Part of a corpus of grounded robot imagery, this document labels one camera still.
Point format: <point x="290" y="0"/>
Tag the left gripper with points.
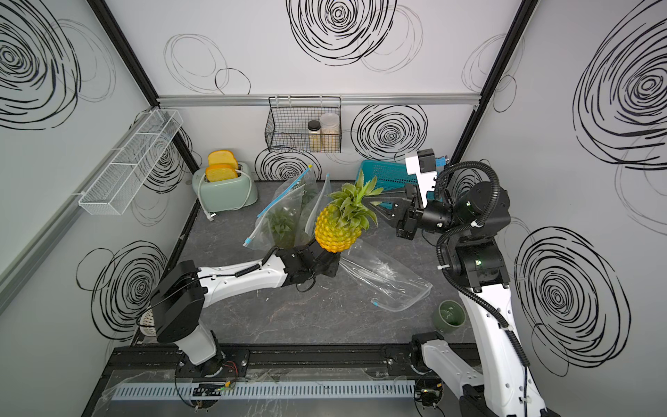
<point x="334" y="266"/>

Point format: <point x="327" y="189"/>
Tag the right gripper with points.
<point x="407" y="215"/>

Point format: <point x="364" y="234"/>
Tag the yellow pineapple green crown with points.
<point x="346" y="217"/>

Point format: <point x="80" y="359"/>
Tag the clear zip-top bag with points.
<point x="305" y="229"/>
<point x="394" y="286"/>

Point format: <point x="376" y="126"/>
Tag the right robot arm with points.
<point x="465" y="204"/>

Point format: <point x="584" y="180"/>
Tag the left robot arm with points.
<point x="175" y="305"/>

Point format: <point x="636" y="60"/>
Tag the rear blue-zip clear bag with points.
<point x="282" y="222"/>

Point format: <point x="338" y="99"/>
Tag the teal plastic basket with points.
<point x="389" y="175"/>

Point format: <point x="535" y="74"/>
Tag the mint green toaster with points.
<point x="227" y="195"/>

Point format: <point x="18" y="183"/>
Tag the white-lid spice jar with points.
<point x="330" y="132"/>

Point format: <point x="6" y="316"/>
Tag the green ceramic cup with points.
<point x="449" y="317"/>

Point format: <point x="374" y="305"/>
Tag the dark-lid spice jar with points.
<point x="314" y="136"/>

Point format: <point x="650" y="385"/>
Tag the front yellow toast slice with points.
<point x="221" y="172"/>

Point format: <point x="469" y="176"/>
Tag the yellow toast slice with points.
<point x="221" y="172"/>
<point x="223" y="156"/>

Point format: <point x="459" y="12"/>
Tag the rear yellow toast slice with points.
<point x="223" y="156"/>

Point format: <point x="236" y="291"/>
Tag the white woven ball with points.
<point x="147" y="324"/>

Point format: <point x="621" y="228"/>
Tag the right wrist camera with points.
<point x="423" y="165"/>

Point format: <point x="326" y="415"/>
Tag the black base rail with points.
<point x="394" y="358"/>

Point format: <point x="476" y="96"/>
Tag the black wire wall basket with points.
<point x="288" y="116"/>

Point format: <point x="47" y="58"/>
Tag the grey slotted cable duct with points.
<point x="190" y="391"/>

